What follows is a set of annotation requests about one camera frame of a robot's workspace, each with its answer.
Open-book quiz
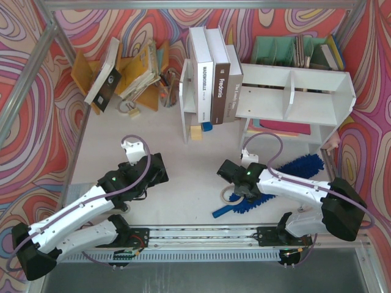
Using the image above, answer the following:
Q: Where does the beige tape roll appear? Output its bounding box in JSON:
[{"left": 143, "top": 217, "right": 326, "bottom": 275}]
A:
[{"left": 220, "top": 185, "right": 236, "bottom": 205}]

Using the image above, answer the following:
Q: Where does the blue microfiber duster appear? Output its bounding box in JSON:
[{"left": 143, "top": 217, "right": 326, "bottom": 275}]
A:
[{"left": 212, "top": 154, "right": 324, "bottom": 219}]

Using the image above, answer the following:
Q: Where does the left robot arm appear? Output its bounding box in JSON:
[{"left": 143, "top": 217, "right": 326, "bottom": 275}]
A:
[{"left": 12, "top": 153, "right": 169, "bottom": 281}]

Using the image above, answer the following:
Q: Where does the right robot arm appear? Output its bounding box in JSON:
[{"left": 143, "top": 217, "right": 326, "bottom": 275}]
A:
[{"left": 217, "top": 160, "right": 367, "bottom": 245}]

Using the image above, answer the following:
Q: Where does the white bookshelf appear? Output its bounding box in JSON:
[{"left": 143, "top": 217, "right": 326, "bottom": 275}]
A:
[{"left": 178, "top": 58, "right": 357, "bottom": 153}]

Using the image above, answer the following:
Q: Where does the blue cube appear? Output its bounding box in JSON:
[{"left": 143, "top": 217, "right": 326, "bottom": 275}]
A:
[{"left": 201, "top": 122, "right": 213, "bottom": 132}]

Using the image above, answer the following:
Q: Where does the wooden block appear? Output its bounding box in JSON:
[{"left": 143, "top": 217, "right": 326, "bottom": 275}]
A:
[{"left": 190, "top": 125, "right": 203, "bottom": 140}]

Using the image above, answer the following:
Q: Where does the pink folder stack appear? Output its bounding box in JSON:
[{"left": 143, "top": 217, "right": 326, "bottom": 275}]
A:
[{"left": 247, "top": 118, "right": 311, "bottom": 137}]

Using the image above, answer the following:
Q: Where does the white black leaning book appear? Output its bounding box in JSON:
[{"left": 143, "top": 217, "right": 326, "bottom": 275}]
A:
[{"left": 84, "top": 37, "right": 122, "bottom": 112}]

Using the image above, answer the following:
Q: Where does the clear pencil cup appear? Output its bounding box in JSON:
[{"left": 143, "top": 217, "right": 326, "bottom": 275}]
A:
[{"left": 159, "top": 69, "right": 177, "bottom": 108}]

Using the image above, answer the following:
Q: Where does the taupe Lonely Ones book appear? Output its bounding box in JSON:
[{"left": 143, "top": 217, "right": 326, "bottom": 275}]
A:
[{"left": 224, "top": 45, "right": 243, "bottom": 123}]

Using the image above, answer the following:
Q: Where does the pink toy figure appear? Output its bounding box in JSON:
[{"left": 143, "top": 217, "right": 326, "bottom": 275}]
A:
[{"left": 321, "top": 131, "right": 340, "bottom": 154}]

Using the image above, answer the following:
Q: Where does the stack of worn books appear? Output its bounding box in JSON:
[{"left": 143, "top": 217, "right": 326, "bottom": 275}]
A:
[{"left": 118, "top": 39, "right": 159, "bottom": 101}]

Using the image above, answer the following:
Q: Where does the brown Fredonia book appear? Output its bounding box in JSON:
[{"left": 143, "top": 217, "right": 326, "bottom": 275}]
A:
[{"left": 206, "top": 27, "right": 231, "bottom": 125}]

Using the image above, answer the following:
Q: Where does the white Mademoiselle book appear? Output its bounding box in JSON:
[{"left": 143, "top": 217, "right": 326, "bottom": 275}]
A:
[{"left": 189, "top": 27, "right": 214, "bottom": 123}]

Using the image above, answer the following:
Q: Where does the yellow wooden zigzag shelf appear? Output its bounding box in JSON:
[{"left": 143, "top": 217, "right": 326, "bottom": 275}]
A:
[{"left": 71, "top": 42, "right": 169, "bottom": 114}]

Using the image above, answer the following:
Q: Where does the green file organizer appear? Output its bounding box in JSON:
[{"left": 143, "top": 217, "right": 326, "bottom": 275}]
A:
[{"left": 250, "top": 36, "right": 331, "bottom": 70}]

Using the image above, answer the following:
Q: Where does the blue yellow book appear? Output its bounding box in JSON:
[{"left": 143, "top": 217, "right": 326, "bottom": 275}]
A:
[{"left": 321, "top": 34, "right": 346, "bottom": 71}]

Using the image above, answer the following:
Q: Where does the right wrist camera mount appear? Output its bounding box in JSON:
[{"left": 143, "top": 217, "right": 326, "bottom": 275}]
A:
[{"left": 241, "top": 148, "right": 259, "bottom": 168}]

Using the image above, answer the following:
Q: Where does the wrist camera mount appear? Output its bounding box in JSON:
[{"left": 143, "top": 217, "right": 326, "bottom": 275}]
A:
[
  {"left": 121, "top": 140, "right": 147, "bottom": 165},
  {"left": 241, "top": 148, "right": 259, "bottom": 168}
]

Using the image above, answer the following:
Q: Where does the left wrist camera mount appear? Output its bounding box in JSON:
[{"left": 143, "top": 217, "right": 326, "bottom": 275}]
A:
[{"left": 121, "top": 140, "right": 147, "bottom": 165}]

